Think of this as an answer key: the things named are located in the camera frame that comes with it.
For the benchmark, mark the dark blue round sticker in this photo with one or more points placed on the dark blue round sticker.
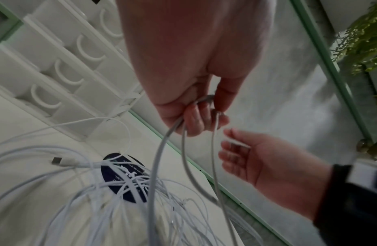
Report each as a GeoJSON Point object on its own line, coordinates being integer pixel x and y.
{"type": "Point", "coordinates": [115, 177]}

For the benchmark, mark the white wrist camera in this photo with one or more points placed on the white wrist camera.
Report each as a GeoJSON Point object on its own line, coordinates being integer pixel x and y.
{"type": "Point", "coordinates": [366, 174]}

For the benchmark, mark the person's left hand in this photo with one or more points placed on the person's left hand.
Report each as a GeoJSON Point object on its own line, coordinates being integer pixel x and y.
{"type": "Point", "coordinates": [182, 48]}

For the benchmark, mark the person's right hand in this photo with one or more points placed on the person's right hand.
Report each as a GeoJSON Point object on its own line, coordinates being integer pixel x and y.
{"type": "Point", "coordinates": [276, 168]}

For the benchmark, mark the white drawer organizer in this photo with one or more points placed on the white drawer organizer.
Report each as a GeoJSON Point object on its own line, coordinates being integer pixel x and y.
{"type": "Point", "coordinates": [54, 55]}

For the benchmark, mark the brown round knobs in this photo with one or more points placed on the brown round knobs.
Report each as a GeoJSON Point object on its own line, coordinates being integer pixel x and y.
{"type": "Point", "coordinates": [369, 147]}

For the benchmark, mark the person's right forearm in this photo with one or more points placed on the person's right forearm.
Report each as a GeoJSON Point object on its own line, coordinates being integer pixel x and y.
{"type": "Point", "coordinates": [352, 211]}

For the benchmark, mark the green leafy plant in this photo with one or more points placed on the green leafy plant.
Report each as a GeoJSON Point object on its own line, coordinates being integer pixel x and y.
{"type": "Point", "coordinates": [363, 36]}

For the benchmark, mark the green metal frame bar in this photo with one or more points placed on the green metal frame bar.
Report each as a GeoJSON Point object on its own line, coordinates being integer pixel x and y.
{"type": "Point", "coordinates": [328, 64]}

